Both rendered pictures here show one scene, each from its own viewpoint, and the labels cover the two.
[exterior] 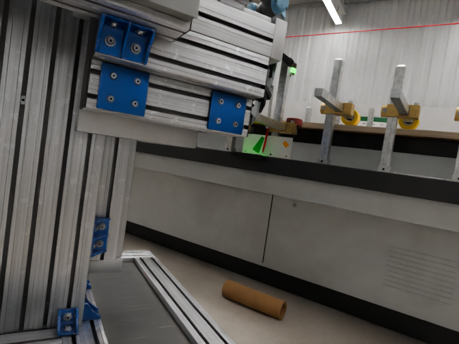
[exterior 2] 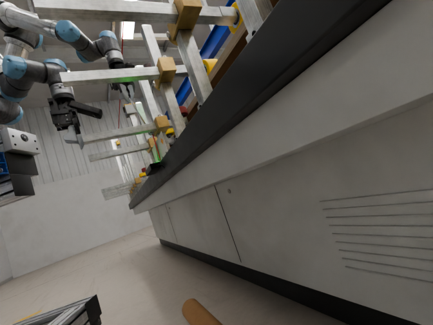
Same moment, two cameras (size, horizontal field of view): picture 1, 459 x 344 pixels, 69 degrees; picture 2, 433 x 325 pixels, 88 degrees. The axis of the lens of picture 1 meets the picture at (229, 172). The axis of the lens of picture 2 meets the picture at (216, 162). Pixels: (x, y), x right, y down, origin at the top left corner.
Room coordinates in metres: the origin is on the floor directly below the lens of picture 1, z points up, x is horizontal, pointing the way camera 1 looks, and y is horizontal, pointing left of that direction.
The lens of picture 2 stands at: (0.84, -0.88, 0.51)
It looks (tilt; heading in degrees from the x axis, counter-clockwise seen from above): 6 degrees up; 30
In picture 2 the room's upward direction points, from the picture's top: 19 degrees counter-clockwise
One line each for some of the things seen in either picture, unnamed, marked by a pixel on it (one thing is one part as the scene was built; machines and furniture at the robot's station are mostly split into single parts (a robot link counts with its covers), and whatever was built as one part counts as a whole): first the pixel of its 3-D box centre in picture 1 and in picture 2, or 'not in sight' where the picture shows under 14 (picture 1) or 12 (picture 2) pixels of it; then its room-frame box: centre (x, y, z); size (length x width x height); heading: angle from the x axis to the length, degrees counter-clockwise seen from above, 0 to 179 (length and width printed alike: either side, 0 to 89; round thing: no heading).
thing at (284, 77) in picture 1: (279, 110); (153, 112); (1.62, -0.20, 0.93); 0.04 x 0.04 x 0.48; 57
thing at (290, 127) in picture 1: (281, 127); (160, 127); (1.61, -0.22, 0.85); 0.14 x 0.06 x 0.05; 57
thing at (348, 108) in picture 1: (337, 108); (163, 75); (1.47, -0.43, 0.95); 0.14 x 0.06 x 0.05; 57
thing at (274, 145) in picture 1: (266, 145); (158, 151); (1.61, -0.16, 0.75); 0.26 x 0.01 x 0.10; 57
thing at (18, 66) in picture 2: not in sight; (24, 72); (1.22, -0.03, 1.12); 0.11 x 0.11 x 0.08; 86
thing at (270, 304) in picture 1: (253, 298); (202, 321); (1.51, -0.19, 0.04); 0.30 x 0.08 x 0.08; 57
